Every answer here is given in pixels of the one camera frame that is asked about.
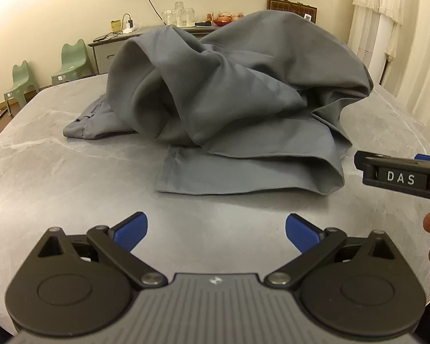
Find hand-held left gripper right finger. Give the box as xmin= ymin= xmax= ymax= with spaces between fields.
xmin=264 ymin=213 xmax=395 ymax=289

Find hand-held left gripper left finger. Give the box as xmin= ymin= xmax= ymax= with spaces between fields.
xmin=38 ymin=211 xmax=168 ymax=289

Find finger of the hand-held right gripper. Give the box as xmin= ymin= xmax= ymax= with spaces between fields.
xmin=355 ymin=150 xmax=430 ymax=178

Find grey pants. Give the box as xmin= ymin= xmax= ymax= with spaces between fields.
xmin=62 ymin=10 xmax=375 ymax=196

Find cream curtain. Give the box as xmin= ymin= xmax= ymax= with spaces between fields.
xmin=347 ymin=0 xmax=405 ymax=87

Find wooden framed board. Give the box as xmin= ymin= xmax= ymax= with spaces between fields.
xmin=267 ymin=0 xmax=318 ymax=24

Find large green plastic chair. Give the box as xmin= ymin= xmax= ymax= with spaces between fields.
xmin=51 ymin=39 xmax=94 ymax=86

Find grey and brown sideboard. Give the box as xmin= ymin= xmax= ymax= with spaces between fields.
xmin=88 ymin=21 xmax=223 ymax=76

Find small green plastic chair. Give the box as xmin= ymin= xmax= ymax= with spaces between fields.
xmin=3 ymin=61 xmax=40 ymax=105

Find white power strip with charger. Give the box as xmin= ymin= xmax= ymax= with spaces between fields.
xmin=122 ymin=13 xmax=141 ymax=34

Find black wall cable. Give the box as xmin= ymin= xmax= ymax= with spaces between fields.
xmin=142 ymin=0 xmax=167 ymax=26

